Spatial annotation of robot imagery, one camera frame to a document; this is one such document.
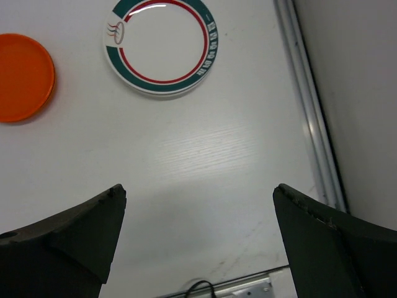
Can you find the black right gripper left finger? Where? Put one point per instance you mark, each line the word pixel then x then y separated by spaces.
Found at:
pixel 66 255

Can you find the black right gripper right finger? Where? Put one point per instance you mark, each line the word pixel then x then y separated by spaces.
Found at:
pixel 331 253

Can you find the orange plate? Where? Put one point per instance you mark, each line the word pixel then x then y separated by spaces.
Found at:
pixel 28 77

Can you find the white plate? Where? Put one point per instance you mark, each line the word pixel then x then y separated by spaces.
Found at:
pixel 161 48

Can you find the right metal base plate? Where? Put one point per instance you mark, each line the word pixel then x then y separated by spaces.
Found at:
pixel 276 282

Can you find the aluminium table edge rail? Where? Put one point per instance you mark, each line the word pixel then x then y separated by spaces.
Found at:
pixel 319 147

